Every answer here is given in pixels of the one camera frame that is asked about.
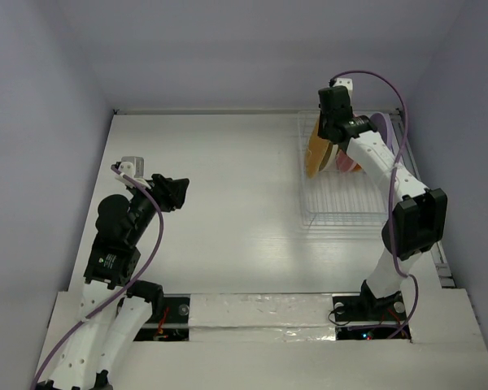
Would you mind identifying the foil-wrapped front bar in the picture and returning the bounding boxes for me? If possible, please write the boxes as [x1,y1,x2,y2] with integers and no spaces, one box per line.
[188,293,336,343]

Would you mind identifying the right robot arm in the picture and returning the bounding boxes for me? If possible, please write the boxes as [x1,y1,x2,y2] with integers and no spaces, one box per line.
[318,85,447,322]

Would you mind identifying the cream round plate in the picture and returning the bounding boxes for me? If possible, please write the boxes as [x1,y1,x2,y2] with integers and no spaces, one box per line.
[319,142,339,171]

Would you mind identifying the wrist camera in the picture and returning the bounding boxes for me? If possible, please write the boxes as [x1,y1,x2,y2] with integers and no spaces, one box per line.
[114,156,145,179]
[329,77,354,97]

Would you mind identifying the purple round plate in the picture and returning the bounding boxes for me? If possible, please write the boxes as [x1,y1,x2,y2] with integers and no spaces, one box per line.
[370,112,394,151]

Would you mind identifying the pink round plate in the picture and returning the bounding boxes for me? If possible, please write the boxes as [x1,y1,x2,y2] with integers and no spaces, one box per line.
[335,151,362,173]

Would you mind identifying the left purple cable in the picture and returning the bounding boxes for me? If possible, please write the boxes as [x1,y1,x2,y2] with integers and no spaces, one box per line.
[30,164,166,390]

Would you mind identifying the black cable at base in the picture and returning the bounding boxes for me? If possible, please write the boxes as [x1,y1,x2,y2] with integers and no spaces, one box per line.
[327,302,410,330]

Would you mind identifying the white wire dish rack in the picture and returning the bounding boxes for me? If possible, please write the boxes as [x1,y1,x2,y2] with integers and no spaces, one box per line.
[298,110,387,228]

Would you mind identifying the square woven bamboo plate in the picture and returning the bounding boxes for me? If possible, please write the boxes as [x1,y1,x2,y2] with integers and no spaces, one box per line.
[304,119,330,178]

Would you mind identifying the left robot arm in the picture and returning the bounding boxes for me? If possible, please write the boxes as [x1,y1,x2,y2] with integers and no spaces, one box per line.
[32,166,190,389]

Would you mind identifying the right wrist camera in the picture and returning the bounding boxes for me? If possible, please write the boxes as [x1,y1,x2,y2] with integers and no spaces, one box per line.
[329,77,354,97]

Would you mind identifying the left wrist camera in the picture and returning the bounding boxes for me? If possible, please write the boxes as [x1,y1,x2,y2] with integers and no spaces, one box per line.
[114,156,145,179]

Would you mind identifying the red wire left base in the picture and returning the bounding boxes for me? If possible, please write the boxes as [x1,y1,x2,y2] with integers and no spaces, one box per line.
[154,306,172,338]

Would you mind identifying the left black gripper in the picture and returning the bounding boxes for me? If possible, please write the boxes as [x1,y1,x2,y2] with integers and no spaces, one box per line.
[128,172,188,242]

